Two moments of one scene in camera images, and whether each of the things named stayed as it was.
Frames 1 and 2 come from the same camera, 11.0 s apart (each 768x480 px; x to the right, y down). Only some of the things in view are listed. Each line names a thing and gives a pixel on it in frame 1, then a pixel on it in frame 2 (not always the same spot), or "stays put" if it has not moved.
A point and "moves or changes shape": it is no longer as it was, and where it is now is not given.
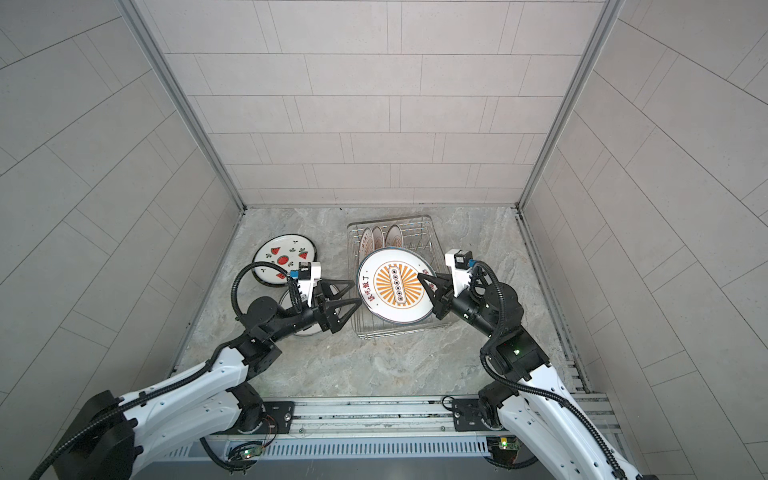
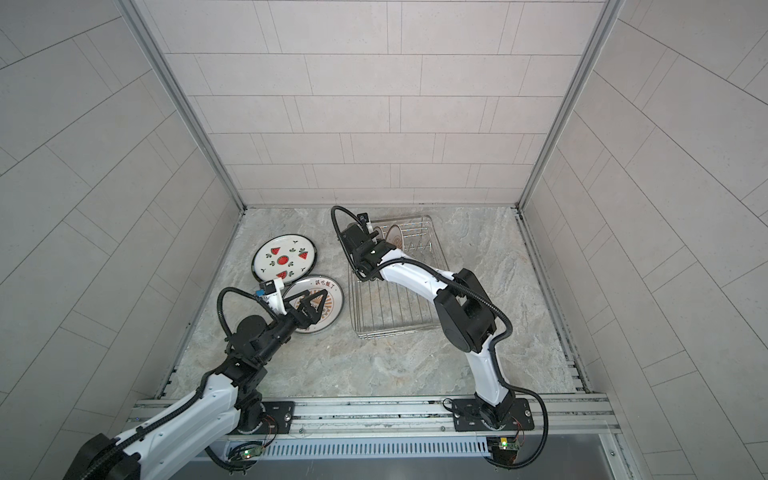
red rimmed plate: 390,287 moves or changes shape
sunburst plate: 394,236 stays put
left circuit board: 251,451 stays put
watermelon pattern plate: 284,251 stays put
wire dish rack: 385,259 stays put
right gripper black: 448,297 → 372,245
